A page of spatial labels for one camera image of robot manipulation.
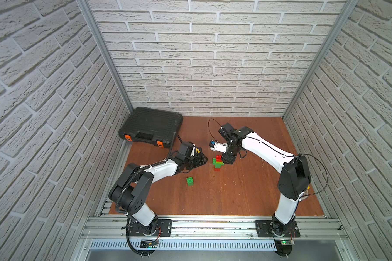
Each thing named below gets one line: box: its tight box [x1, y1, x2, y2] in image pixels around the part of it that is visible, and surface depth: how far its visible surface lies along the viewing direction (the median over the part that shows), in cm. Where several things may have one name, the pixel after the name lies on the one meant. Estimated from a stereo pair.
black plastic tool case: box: [118, 107, 184, 149], surface depth 108 cm
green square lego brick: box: [186, 176, 194, 187], surface depth 87 cm
